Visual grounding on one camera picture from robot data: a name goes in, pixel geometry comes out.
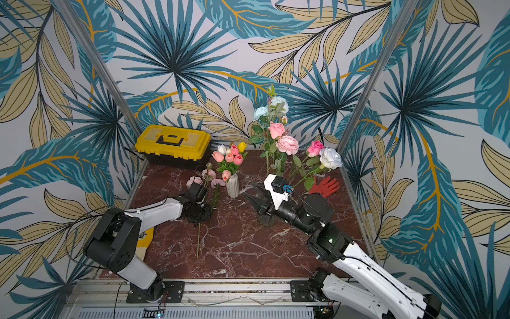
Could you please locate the pink carnation flower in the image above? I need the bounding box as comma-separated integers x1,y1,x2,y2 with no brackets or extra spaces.
211,178,227,210

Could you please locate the white ribbed vase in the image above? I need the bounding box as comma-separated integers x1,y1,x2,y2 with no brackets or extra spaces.
226,174,240,199

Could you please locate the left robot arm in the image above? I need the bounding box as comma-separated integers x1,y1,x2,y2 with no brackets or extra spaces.
83,183,211,294

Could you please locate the yellow black toolbox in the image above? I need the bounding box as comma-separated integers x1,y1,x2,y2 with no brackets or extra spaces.
135,125,212,170

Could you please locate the tall pink white flower spray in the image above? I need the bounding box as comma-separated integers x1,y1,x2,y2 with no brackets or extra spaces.
250,85,299,176

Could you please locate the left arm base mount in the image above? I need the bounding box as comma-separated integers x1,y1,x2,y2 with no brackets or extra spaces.
126,280,185,304

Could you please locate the magenta rose stem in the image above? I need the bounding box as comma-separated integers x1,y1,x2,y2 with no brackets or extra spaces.
289,140,325,186

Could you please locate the red glove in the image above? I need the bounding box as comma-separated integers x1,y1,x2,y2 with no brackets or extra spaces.
309,177,339,198

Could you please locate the white rose stem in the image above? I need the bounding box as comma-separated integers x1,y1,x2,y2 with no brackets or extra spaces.
297,148,343,191

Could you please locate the aluminium front rail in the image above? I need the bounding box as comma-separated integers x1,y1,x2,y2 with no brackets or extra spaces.
65,277,403,308

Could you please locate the tulip bouquet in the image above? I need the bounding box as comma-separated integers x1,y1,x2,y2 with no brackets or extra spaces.
212,142,247,182

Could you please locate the light pink peony bunch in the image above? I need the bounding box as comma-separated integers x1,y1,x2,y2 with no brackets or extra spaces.
186,162,216,259

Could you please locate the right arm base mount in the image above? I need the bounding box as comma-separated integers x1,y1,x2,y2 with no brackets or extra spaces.
290,280,328,303

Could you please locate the clear glass vase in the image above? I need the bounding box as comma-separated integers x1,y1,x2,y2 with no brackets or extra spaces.
258,210,278,227

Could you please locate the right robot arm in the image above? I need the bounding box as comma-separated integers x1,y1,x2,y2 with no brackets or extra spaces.
245,178,442,318

